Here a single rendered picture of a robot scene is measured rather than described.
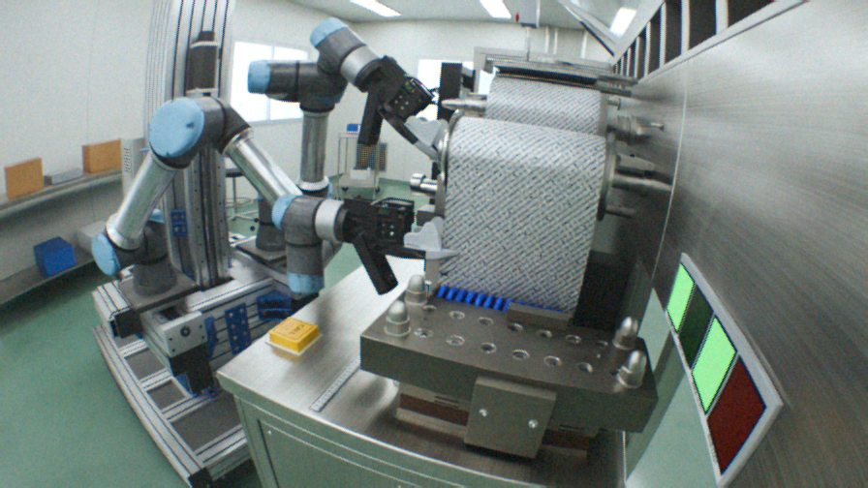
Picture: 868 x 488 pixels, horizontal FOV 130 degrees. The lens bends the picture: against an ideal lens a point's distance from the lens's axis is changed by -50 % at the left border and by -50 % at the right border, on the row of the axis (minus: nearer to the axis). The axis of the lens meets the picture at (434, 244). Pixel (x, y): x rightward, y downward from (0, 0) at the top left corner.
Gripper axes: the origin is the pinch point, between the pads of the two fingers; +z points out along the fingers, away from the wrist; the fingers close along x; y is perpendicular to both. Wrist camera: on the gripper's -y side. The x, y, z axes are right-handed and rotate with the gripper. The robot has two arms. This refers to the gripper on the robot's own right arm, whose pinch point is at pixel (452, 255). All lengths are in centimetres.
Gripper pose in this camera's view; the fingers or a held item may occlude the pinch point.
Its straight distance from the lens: 66.5
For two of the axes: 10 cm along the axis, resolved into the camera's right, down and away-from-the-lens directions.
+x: 3.2, -2.9, 9.0
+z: 9.4, 1.8, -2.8
